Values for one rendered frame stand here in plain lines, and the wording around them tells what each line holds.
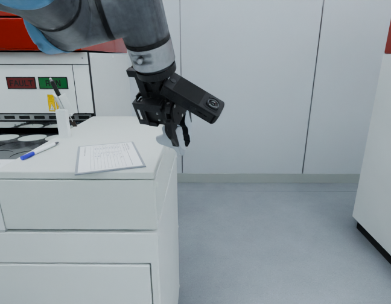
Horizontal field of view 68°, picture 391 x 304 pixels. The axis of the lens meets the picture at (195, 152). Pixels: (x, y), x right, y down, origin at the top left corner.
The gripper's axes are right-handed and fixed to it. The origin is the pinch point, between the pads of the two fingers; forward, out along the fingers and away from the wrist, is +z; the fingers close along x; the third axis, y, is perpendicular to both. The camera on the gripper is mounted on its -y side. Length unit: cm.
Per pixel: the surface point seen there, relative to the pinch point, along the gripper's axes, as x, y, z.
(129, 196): 12.3, 10.0, 5.3
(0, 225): 25.7, 37.6, 7.1
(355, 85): -213, -61, 123
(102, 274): 25.2, 16.9, 22.1
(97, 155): 4.3, 22.9, 3.1
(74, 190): 15.4, 21.1, 2.1
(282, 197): -118, -13, 181
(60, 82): -34, 71, 11
